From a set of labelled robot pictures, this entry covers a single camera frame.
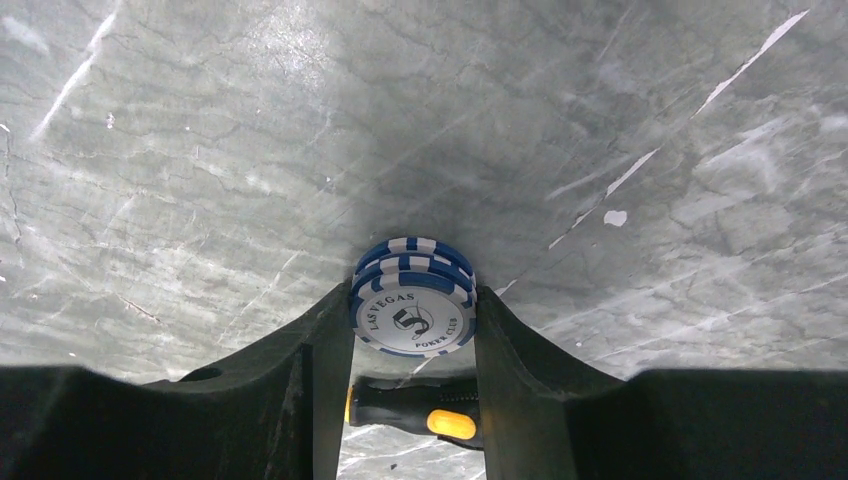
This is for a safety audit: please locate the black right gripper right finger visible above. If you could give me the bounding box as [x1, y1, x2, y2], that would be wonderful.
[475, 287, 847, 479]

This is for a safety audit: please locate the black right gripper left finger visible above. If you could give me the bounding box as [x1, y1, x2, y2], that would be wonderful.
[1, 282, 354, 479]

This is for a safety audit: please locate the white poker chip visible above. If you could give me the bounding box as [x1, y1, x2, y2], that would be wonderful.
[350, 271, 476, 358]
[355, 236, 472, 270]
[353, 252, 477, 288]

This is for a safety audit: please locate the black yellow short screwdriver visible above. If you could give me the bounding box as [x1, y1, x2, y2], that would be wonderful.
[344, 377, 484, 451]

